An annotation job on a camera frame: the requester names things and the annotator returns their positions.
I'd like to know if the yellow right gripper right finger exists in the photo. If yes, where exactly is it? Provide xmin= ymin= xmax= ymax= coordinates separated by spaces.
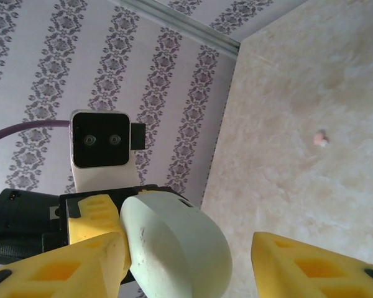
xmin=251 ymin=231 xmax=373 ymax=298

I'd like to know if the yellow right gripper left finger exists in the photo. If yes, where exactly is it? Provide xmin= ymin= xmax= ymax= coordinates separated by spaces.
xmin=0 ymin=231 xmax=132 ymax=298

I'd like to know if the oval earbud charging case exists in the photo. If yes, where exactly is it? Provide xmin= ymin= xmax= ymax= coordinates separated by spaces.
xmin=120 ymin=191 xmax=234 ymax=298

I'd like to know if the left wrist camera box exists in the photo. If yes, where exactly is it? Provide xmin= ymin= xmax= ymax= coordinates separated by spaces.
xmin=68 ymin=109 xmax=147 ymax=192

